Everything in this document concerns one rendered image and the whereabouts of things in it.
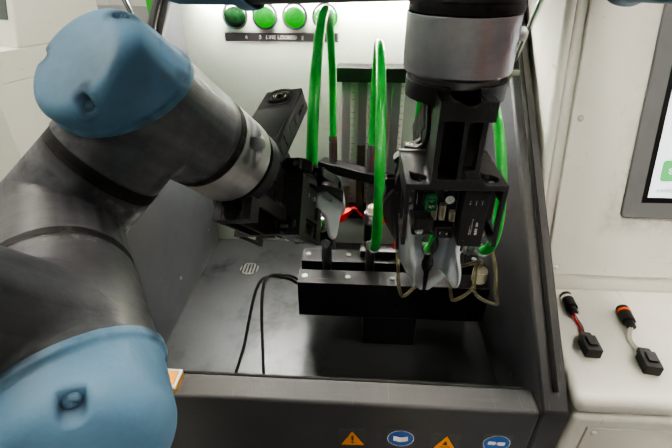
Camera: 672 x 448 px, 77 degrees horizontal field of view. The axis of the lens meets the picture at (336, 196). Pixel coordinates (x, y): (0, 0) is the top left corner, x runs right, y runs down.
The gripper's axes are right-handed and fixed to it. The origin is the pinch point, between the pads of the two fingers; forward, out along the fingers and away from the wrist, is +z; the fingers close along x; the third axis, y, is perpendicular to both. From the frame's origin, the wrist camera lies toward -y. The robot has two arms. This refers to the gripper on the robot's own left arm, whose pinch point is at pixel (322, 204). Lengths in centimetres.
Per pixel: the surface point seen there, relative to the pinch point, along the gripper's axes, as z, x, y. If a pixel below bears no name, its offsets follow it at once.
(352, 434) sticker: 17.7, -0.5, 29.7
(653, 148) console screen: 25, 45, -14
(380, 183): 0.2, 7.6, -2.4
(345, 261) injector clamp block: 27.5, -6.0, 2.8
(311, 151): -7.1, 1.2, -4.3
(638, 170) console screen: 27, 43, -11
